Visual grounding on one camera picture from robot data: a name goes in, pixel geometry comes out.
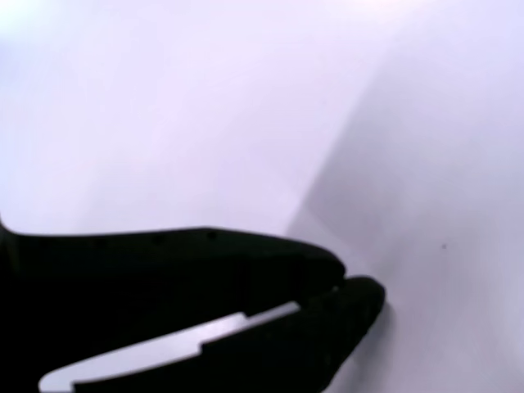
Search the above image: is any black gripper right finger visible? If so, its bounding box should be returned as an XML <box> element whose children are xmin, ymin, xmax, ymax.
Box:
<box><xmin>72</xmin><ymin>276</ymin><xmax>386</xmax><ymax>393</ymax></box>

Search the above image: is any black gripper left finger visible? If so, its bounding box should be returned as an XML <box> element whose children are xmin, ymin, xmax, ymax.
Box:
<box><xmin>0</xmin><ymin>215</ymin><xmax>346</xmax><ymax>393</ymax></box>

